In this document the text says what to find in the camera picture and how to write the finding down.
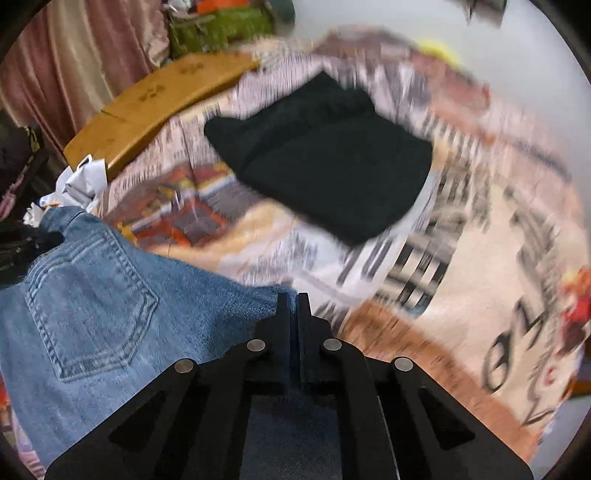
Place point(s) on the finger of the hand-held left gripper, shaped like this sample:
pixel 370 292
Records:
pixel 23 249

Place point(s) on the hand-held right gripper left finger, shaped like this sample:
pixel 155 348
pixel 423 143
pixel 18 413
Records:
pixel 282 323

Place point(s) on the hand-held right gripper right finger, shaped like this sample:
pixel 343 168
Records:
pixel 303 332

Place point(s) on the blue denim jeans pants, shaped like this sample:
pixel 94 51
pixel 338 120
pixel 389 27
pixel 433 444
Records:
pixel 161 332

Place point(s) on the black folded pants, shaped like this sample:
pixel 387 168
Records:
pixel 323 157

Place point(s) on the dark floral cloth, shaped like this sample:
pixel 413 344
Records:
pixel 18 157

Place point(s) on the printed newspaper pattern blanket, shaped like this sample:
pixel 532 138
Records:
pixel 461 277

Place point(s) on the pink curtain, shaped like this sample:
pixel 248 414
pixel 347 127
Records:
pixel 69 60

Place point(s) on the wooden bed board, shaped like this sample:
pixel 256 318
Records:
pixel 152 101

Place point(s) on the green bag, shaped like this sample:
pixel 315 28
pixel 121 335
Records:
pixel 217 27

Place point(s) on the yellow object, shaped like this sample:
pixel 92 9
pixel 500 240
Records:
pixel 438 50

